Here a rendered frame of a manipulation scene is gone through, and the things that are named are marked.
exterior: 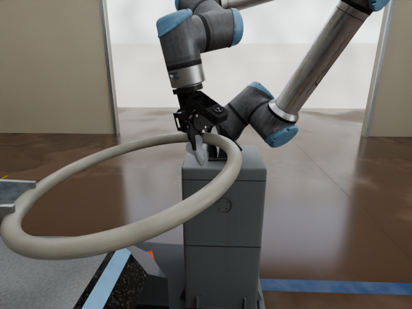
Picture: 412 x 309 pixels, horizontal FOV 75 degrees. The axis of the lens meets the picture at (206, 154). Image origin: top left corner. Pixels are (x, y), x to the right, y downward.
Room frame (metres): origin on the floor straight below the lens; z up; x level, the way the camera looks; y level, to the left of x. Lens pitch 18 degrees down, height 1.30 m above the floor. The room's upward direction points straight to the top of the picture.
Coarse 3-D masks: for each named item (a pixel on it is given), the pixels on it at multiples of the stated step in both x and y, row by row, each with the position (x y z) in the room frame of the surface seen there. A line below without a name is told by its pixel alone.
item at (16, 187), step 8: (0, 184) 0.53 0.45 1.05; (8, 184) 0.54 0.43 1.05; (16, 184) 0.54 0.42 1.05; (24, 184) 0.54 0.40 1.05; (32, 184) 0.55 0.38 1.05; (0, 192) 0.53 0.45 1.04; (8, 192) 0.54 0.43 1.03; (16, 192) 0.54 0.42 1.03; (24, 192) 0.54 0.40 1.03; (0, 200) 0.53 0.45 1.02; (8, 200) 0.53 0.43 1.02; (0, 208) 0.44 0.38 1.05; (8, 208) 0.44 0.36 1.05; (0, 216) 0.44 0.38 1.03; (0, 224) 0.43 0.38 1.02
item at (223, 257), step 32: (192, 160) 1.26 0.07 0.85; (256, 160) 1.26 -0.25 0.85; (192, 192) 1.16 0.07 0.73; (256, 192) 1.15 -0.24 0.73; (192, 224) 1.16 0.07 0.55; (224, 224) 1.15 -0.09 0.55; (256, 224) 1.14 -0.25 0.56; (192, 256) 1.16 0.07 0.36; (224, 256) 1.15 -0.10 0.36; (256, 256) 1.14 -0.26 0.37; (192, 288) 1.16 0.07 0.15; (224, 288) 1.15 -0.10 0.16; (256, 288) 1.15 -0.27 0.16
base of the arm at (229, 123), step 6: (228, 108) 1.31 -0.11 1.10; (228, 114) 1.29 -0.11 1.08; (234, 114) 1.28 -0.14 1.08; (228, 120) 1.27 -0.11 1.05; (234, 120) 1.27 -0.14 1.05; (240, 120) 1.28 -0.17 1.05; (222, 126) 1.26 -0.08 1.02; (228, 126) 1.26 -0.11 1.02; (234, 126) 1.27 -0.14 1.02; (240, 126) 1.29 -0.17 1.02; (228, 132) 1.26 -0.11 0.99; (234, 132) 1.27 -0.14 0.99; (240, 132) 1.30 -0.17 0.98; (234, 138) 1.28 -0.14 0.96
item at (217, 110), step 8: (192, 96) 0.68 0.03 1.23; (200, 96) 0.68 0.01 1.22; (208, 96) 0.69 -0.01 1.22; (192, 104) 0.67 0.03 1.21; (200, 104) 0.65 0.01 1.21; (208, 104) 0.65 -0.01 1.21; (216, 104) 0.66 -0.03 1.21; (200, 112) 0.65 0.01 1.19; (208, 112) 0.63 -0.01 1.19; (216, 112) 0.62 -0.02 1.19; (224, 112) 0.63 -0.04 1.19; (208, 120) 0.63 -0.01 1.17; (216, 120) 0.62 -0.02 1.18; (224, 120) 0.63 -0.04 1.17
